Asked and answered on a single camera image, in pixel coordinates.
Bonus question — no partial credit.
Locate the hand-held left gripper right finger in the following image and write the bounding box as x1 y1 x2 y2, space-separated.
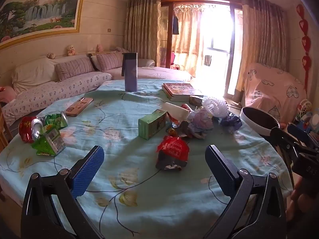
205 144 287 239

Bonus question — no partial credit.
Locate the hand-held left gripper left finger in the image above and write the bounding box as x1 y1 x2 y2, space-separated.
21 146 105 239

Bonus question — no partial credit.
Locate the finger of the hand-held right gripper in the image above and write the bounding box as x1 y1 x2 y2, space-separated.
270 127 303 187
287 124 319 153

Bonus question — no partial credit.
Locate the black bin with white rim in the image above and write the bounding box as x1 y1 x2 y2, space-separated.
240 107 280 136

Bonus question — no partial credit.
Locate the green snack packet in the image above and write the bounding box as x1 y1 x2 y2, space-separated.
31 127 66 156

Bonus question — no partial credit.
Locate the blue purple wrapper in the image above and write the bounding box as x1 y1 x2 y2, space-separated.
219 113 243 130

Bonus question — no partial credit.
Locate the lavender plastic wrapper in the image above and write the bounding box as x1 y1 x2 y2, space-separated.
188 108 215 138

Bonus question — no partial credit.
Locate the red snack bag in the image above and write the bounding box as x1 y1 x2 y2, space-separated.
156 136 190 171

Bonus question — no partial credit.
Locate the white foam fruit net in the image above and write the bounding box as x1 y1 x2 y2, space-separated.
202 97 229 117

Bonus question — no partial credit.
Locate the white and red box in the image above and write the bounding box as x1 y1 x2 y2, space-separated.
161 102 190 121

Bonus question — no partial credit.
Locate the red drink can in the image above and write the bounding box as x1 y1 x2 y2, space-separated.
19 116 43 143

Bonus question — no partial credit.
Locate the green carton box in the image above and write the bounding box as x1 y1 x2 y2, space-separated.
138 109 167 140

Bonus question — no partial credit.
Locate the colourful toy pile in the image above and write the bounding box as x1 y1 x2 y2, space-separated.
295 99 319 133

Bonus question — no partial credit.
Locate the teal floral tablecloth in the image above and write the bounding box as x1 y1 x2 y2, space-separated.
0 79 293 239

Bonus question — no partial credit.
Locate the pink heart print cover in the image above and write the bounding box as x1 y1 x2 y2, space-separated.
243 62 307 130

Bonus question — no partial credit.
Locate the colourful picture book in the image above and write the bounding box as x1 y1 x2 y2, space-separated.
162 83 201 96
162 90 203 102

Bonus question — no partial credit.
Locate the sofa with printed cover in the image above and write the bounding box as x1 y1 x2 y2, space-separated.
0 52 193 127

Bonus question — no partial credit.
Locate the beige patterned curtain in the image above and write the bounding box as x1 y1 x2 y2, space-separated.
124 0 161 66
235 0 289 100

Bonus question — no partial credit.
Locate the striped pillow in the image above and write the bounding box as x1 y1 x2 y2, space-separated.
54 57 96 82
96 52 124 71

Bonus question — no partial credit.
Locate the purple water bottle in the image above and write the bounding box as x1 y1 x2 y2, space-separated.
121 52 138 92

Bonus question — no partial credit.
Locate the large pink plush toy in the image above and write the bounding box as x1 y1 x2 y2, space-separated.
0 86 17 101

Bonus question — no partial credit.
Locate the white pillow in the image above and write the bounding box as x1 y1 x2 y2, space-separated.
12 57 59 90

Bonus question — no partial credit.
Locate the magenta storage box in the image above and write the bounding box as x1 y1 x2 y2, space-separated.
161 50 175 68

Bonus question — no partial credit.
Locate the sheer balcony curtain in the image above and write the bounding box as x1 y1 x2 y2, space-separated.
172 4 207 65

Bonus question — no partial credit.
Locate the framed waterfall painting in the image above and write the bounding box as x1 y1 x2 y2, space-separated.
0 0 86 50

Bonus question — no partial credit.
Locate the red hanging wall decoration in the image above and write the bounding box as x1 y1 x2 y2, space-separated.
296 4 312 90

